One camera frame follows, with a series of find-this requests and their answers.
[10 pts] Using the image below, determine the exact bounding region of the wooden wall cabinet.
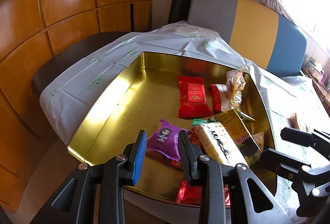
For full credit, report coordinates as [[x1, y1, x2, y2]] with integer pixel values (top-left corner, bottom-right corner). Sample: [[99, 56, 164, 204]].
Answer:
[[1, 0, 151, 213]]

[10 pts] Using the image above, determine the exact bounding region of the grey yellow blue headboard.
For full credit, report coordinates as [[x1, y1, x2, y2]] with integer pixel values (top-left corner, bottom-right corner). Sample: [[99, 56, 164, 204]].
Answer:
[[187, 0, 306, 77]]

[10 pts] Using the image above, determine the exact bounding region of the gold and red gift box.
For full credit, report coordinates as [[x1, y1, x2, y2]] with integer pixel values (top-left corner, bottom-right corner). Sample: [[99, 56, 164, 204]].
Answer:
[[66, 51, 278, 208]]

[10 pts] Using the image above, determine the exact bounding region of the purple box on side table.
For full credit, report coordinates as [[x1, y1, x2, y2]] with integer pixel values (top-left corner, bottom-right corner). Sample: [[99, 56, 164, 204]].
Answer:
[[319, 70, 327, 86]]

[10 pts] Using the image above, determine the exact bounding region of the patterned tissue box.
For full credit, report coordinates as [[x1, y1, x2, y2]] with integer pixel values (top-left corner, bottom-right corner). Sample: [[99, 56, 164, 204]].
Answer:
[[306, 57, 322, 76]]

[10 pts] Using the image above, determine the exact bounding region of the red foil snack packet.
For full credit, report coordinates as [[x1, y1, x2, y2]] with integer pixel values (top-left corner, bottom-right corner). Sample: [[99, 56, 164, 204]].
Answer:
[[178, 76, 213, 119]]

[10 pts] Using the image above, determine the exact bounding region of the green-edged cracker packet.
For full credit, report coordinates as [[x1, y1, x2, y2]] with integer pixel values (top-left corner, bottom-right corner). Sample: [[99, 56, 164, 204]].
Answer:
[[192, 119, 248, 167]]

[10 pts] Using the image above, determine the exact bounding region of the wooden side table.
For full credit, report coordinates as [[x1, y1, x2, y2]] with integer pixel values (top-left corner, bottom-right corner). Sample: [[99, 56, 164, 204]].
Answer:
[[302, 67, 329, 114]]

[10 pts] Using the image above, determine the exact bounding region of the red patterned snack bar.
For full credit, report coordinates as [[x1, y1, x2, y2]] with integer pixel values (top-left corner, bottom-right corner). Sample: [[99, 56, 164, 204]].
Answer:
[[170, 160, 183, 170]]

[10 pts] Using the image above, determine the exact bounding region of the white green-cloud tablecloth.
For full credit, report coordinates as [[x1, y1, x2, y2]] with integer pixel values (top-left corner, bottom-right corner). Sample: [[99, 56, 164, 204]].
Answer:
[[39, 20, 330, 224]]

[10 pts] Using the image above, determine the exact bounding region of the clear brown snack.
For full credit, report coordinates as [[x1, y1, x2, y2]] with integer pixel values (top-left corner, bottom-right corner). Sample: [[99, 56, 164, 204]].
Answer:
[[226, 65, 246, 109]]

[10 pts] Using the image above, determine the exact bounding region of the white and red snack packet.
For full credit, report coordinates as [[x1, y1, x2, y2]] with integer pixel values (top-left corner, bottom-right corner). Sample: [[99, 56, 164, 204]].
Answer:
[[210, 84, 233, 113]]

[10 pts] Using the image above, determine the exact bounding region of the shiny red candy packet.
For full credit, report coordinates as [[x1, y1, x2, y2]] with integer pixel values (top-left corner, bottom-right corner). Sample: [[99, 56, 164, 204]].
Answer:
[[175, 179, 232, 208]]

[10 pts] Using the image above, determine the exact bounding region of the purple snack packet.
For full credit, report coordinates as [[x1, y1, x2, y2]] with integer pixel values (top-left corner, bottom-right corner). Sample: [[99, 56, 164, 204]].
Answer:
[[147, 120, 191, 161]]

